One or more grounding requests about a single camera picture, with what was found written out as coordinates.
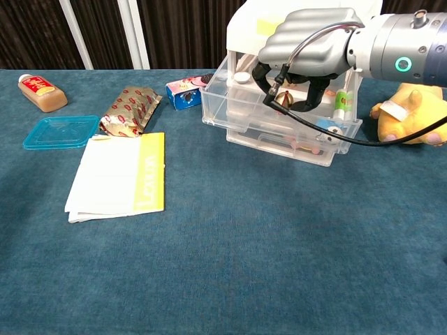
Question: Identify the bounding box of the right robot hand black silver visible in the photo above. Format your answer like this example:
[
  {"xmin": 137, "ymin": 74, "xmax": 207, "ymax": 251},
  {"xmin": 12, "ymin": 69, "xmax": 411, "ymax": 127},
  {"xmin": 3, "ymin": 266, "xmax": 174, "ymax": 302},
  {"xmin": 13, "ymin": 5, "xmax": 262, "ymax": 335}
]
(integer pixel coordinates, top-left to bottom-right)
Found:
[{"xmin": 251, "ymin": 7, "xmax": 366, "ymax": 112}]

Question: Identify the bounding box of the gold red spinning top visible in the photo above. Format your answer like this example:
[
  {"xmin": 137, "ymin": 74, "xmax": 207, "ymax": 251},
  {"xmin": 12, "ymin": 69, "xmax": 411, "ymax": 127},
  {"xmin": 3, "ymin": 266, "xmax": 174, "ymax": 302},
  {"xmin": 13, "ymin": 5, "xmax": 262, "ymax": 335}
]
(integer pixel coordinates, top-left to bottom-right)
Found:
[{"xmin": 274, "ymin": 89, "xmax": 294, "ymax": 109}]

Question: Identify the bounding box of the clear drawer with toys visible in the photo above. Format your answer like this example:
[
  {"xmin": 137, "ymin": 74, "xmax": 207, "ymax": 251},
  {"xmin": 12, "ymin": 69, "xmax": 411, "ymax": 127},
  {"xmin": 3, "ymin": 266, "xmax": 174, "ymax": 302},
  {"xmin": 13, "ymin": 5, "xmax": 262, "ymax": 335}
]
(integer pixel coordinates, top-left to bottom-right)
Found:
[{"xmin": 198, "ymin": 55, "xmax": 364, "ymax": 155}]

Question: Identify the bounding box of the white plastic drawer cabinet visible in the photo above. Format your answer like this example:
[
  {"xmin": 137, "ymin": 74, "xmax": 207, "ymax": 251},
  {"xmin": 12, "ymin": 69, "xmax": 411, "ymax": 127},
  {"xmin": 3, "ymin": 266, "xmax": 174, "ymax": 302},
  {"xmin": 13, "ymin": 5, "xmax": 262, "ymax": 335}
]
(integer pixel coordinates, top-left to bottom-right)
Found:
[{"xmin": 225, "ymin": 0, "xmax": 383, "ymax": 165}]

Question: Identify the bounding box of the clear drawer with pink toy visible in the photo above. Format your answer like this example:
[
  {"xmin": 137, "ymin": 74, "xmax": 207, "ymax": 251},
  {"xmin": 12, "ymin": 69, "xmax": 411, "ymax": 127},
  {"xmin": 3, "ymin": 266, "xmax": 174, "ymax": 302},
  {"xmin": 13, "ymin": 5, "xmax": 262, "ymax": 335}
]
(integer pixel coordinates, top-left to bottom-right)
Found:
[{"xmin": 226, "ymin": 127, "xmax": 338, "ymax": 168}]

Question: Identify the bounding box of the yellow sticky note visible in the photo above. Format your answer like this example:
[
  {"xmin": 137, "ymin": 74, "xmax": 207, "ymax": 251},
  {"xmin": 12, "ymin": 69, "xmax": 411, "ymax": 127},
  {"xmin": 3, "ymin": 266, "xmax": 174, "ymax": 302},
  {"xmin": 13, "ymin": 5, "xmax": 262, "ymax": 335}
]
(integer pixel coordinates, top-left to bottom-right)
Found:
[{"xmin": 256, "ymin": 19, "xmax": 286, "ymax": 36}]

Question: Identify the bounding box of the green white tube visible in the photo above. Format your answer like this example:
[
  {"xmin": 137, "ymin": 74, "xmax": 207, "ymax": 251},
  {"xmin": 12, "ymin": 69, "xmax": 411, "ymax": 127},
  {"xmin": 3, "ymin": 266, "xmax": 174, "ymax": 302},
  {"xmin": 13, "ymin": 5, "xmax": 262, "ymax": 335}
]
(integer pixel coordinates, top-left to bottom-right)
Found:
[{"xmin": 333, "ymin": 89, "xmax": 354, "ymax": 121}]

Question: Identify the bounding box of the small soccer ball toy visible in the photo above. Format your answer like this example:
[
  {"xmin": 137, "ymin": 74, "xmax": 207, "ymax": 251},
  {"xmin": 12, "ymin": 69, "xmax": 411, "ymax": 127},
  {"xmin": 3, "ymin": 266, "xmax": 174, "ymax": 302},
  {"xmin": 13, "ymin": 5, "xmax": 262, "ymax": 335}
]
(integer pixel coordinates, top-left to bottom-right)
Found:
[{"xmin": 319, "ymin": 126, "xmax": 339, "ymax": 144}]

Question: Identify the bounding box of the pink toy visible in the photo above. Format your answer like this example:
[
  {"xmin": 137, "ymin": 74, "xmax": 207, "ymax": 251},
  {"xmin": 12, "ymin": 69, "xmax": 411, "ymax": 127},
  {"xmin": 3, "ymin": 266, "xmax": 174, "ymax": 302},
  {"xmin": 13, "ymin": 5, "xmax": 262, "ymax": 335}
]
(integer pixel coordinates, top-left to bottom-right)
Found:
[{"xmin": 296, "ymin": 144, "xmax": 322, "ymax": 156}]

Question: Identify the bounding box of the dark pleated curtain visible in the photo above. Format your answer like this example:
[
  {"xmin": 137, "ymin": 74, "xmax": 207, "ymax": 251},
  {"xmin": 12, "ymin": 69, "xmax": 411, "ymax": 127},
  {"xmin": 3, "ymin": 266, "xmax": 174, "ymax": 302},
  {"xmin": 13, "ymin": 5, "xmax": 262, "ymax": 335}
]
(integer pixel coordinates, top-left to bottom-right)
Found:
[{"xmin": 0, "ymin": 0, "xmax": 447, "ymax": 74}]

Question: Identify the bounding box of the yellow plush toy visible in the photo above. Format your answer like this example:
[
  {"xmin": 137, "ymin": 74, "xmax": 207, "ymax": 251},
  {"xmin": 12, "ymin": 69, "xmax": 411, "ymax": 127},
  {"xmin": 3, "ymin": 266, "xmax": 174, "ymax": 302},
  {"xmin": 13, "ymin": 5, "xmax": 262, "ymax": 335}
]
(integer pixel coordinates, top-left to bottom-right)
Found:
[{"xmin": 369, "ymin": 82, "xmax": 447, "ymax": 146}]

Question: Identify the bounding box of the blue Oreo cookie box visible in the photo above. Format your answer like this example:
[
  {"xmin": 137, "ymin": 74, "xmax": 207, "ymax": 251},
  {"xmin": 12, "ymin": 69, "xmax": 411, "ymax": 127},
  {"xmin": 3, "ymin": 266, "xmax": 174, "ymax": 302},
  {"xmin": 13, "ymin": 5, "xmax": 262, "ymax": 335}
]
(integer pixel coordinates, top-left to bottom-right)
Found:
[{"xmin": 165, "ymin": 73, "xmax": 214, "ymax": 112}]

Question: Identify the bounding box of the gold snack bag red print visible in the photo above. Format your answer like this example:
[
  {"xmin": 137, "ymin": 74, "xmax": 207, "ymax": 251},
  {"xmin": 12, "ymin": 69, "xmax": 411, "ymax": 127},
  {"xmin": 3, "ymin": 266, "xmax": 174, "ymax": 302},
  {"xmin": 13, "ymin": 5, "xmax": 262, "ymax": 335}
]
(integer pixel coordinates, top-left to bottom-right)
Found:
[{"xmin": 98, "ymin": 86, "xmax": 163, "ymax": 138}]

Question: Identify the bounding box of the teal table cloth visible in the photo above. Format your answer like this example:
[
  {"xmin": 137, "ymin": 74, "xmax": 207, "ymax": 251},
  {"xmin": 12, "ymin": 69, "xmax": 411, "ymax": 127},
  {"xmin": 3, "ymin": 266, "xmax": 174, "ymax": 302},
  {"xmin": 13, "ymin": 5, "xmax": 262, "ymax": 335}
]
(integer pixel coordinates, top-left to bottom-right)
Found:
[{"xmin": 0, "ymin": 68, "xmax": 447, "ymax": 335}]

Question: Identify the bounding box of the white and yellow booklet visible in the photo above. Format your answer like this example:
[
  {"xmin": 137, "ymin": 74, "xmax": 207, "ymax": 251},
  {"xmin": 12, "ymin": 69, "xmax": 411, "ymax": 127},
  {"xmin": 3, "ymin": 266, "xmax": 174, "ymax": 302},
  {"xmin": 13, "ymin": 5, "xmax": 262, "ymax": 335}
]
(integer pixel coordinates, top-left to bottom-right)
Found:
[{"xmin": 64, "ymin": 132, "xmax": 166, "ymax": 224}]

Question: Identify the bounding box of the teal clear plastic lid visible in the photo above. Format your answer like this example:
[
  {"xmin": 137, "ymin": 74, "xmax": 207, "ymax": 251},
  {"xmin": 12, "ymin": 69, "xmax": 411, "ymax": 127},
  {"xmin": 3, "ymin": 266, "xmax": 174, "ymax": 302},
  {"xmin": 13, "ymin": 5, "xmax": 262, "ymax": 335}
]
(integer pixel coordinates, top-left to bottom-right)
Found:
[{"xmin": 22, "ymin": 115, "xmax": 101, "ymax": 151}]

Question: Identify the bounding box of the brown drink bottle red label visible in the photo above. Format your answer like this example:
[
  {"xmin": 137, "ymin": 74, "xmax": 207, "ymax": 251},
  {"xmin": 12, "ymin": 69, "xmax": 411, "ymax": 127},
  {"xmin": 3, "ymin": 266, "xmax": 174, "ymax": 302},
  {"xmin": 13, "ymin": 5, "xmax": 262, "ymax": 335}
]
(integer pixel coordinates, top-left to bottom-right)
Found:
[{"xmin": 17, "ymin": 73, "xmax": 68, "ymax": 114}]

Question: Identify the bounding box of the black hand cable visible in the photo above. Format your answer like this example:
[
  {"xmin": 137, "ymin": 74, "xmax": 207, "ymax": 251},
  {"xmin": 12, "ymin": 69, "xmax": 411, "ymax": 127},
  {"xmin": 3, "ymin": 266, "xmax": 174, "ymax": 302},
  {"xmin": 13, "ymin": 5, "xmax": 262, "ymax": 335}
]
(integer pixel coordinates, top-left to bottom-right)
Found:
[{"xmin": 262, "ymin": 22, "xmax": 447, "ymax": 147}]

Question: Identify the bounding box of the wide white post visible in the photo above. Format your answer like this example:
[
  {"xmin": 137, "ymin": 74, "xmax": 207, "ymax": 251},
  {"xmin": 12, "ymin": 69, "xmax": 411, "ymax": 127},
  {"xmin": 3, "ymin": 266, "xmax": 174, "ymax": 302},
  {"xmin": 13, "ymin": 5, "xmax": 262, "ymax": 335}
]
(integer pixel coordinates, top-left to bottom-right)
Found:
[{"xmin": 117, "ymin": 0, "xmax": 151, "ymax": 70}]

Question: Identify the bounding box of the thin white post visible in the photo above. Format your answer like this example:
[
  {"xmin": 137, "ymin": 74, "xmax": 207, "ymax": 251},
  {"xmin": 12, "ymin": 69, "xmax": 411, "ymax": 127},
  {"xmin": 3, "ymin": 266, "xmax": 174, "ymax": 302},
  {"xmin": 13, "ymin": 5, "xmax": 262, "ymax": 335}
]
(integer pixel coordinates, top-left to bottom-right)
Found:
[{"xmin": 58, "ymin": 0, "xmax": 94, "ymax": 70}]

